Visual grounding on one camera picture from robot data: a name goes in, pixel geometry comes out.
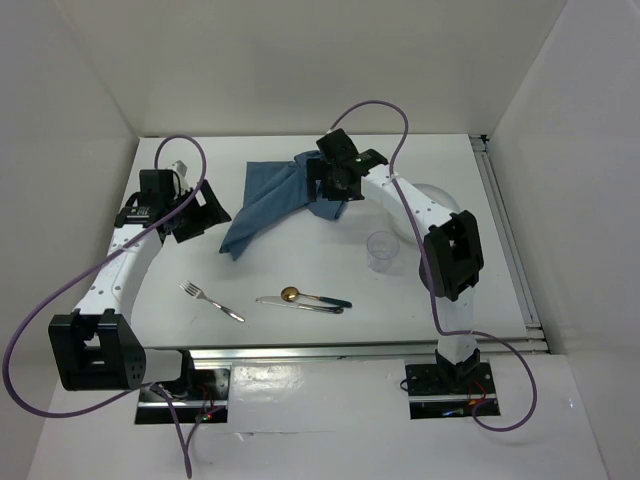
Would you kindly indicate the clear plastic cup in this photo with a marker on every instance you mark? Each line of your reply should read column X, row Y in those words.
column 382, row 249

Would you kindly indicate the clear glass bowl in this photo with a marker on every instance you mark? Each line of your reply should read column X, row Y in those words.
column 430, row 205

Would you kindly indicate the silver table knife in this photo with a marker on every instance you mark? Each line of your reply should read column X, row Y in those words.
column 277, row 301

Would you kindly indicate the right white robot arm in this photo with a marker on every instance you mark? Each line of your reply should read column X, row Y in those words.
column 450, row 248

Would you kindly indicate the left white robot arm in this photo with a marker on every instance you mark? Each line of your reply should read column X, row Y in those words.
column 94, row 346

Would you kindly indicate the aluminium front rail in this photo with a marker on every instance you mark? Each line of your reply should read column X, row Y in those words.
column 305, row 351

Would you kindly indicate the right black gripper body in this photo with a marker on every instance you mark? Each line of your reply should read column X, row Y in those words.
column 331, row 188

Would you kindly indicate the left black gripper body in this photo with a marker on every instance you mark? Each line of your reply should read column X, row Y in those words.
column 179, row 230

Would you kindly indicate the gold spoon teal handle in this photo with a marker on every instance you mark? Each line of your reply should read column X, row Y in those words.
column 291, row 294

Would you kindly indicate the silver fork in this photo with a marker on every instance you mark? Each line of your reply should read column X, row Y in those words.
column 197, row 293

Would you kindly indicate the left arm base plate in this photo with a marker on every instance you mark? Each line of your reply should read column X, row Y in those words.
column 200, row 395

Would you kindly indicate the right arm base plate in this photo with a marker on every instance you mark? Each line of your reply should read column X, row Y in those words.
column 429, row 397

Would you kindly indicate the blue cloth napkin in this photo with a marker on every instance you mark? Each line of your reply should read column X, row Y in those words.
column 272, row 191

